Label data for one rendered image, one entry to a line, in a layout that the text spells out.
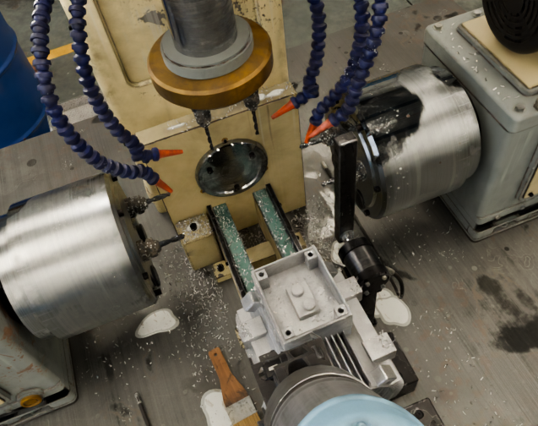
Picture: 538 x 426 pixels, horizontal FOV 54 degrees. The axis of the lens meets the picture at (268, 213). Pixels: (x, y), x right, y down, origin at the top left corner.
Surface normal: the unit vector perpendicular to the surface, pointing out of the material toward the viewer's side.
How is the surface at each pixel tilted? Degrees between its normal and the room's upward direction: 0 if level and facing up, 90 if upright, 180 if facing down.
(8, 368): 89
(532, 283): 0
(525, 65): 0
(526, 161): 89
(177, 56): 0
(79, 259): 39
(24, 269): 32
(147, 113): 90
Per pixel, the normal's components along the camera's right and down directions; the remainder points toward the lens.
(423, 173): 0.29, 0.48
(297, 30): -0.11, -0.58
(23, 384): 0.35, 0.73
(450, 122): 0.14, 0.02
